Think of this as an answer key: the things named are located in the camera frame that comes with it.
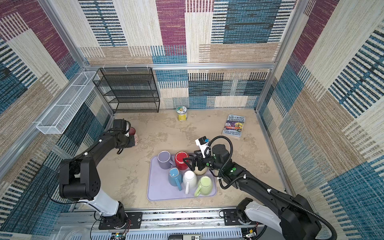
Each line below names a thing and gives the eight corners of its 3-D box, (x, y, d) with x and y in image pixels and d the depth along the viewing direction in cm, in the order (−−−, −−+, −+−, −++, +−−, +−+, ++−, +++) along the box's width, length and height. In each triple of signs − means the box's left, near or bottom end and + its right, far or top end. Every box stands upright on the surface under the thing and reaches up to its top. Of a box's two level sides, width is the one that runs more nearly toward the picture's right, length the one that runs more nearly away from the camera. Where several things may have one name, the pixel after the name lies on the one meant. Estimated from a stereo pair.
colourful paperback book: (221, 135, 107) (222, 132, 105) (227, 114, 119) (228, 112, 117) (240, 140, 104) (241, 138, 102) (244, 119, 116) (245, 116, 114)
